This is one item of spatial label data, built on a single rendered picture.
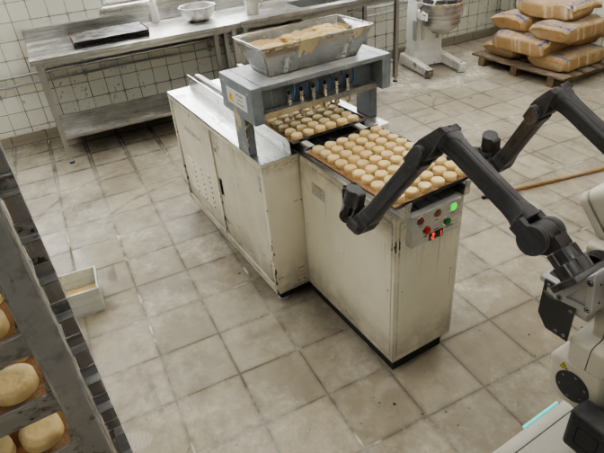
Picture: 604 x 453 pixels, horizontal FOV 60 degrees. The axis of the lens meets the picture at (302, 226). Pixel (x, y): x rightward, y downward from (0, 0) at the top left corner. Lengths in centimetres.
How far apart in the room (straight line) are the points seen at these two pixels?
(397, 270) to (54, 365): 161
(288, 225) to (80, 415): 199
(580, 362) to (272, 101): 153
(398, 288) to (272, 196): 73
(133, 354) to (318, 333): 91
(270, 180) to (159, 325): 100
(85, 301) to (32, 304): 249
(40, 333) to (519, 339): 237
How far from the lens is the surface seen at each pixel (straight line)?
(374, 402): 237
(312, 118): 260
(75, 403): 64
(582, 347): 165
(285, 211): 250
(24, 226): 101
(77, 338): 116
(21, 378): 71
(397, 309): 219
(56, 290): 109
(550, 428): 206
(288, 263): 267
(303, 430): 230
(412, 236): 196
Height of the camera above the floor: 188
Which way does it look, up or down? 34 degrees down
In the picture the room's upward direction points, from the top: 5 degrees counter-clockwise
